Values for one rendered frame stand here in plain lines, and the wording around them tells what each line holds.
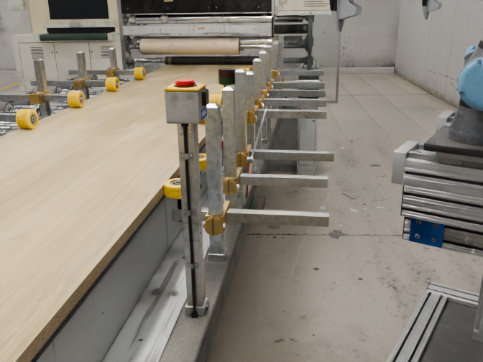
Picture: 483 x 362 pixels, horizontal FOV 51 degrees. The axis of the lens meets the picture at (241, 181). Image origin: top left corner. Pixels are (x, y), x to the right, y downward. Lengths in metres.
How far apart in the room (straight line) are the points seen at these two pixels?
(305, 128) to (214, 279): 2.93
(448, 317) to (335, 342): 0.47
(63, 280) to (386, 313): 1.81
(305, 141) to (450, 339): 2.47
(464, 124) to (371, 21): 9.26
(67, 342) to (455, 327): 1.50
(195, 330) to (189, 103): 0.49
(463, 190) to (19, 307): 1.05
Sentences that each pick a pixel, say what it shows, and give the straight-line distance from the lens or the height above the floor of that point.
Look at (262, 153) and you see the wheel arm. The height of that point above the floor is 0.85.
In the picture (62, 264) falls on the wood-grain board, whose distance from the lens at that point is 1.06.
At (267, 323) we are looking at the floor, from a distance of 2.41.
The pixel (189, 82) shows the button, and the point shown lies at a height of 1.23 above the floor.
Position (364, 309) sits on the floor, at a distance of 2.55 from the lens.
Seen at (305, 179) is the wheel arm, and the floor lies 0.84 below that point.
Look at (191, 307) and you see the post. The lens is 1.20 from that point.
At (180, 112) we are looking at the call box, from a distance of 1.02.
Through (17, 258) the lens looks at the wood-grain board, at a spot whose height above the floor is 0.90.
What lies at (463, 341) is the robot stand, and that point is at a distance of 2.09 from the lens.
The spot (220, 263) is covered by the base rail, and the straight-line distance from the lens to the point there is 1.42.
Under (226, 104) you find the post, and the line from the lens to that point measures 1.54.
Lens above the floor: 1.38
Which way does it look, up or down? 19 degrees down
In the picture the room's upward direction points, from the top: 1 degrees counter-clockwise
